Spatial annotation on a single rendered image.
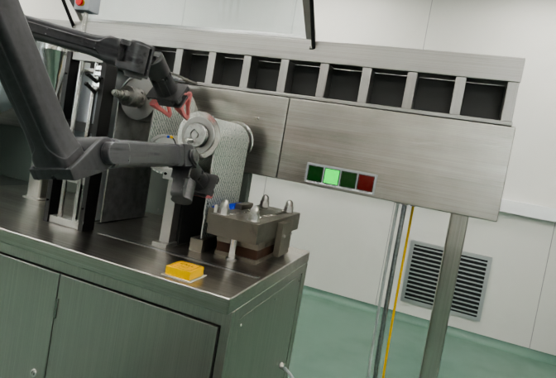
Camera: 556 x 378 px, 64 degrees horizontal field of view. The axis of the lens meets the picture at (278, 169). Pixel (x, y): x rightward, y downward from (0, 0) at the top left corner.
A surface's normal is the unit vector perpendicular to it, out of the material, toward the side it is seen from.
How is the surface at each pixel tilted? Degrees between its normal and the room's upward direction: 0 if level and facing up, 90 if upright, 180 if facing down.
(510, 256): 90
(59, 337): 90
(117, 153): 81
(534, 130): 90
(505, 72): 90
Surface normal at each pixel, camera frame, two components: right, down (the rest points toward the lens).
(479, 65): -0.34, -0.01
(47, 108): 0.97, 0.04
